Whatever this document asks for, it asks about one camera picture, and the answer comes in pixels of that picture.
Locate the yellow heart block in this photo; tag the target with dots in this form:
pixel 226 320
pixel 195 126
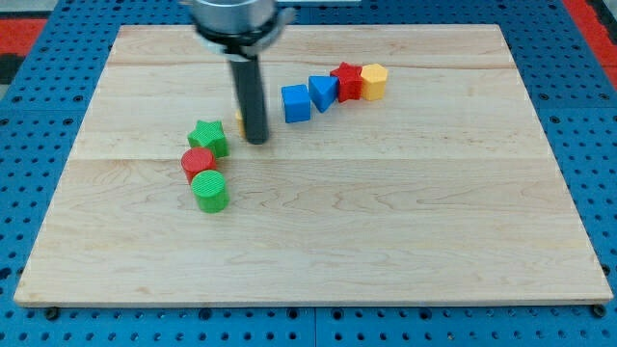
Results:
pixel 240 124

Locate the red star block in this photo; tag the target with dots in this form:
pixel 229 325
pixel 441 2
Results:
pixel 349 81

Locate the blue cube block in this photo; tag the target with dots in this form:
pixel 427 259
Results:
pixel 296 103

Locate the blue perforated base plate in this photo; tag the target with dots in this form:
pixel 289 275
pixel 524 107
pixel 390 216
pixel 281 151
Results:
pixel 48 98

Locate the blue triangle block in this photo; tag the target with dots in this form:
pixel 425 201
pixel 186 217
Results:
pixel 323 91

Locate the green cylinder block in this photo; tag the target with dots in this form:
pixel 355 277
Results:
pixel 210 191

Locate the black cylindrical pointer rod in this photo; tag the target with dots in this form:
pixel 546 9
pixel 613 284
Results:
pixel 249 90

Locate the yellow hexagon block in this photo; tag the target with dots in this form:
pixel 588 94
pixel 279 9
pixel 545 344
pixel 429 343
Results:
pixel 374 80

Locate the wooden board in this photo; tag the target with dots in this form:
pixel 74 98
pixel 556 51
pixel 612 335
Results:
pixel 445 192

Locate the red cylinder block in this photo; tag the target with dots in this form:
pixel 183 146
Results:
pixel 196 160

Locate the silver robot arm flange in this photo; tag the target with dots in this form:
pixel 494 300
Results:
pixel 240 30

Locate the green star block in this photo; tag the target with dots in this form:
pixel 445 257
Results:
pixel 209 134

